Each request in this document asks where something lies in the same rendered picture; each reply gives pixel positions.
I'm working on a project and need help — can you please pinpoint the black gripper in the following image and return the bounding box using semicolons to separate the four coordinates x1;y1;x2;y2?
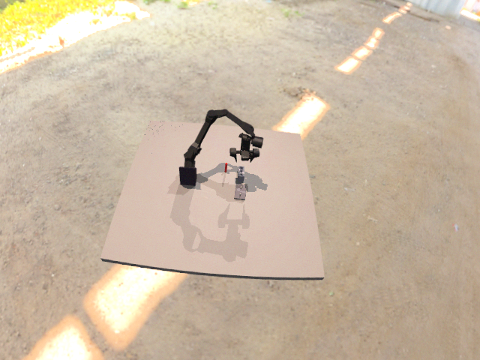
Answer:
229;144;260;162

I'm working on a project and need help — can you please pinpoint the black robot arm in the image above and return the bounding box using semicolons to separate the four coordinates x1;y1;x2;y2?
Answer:
184;109;264;168

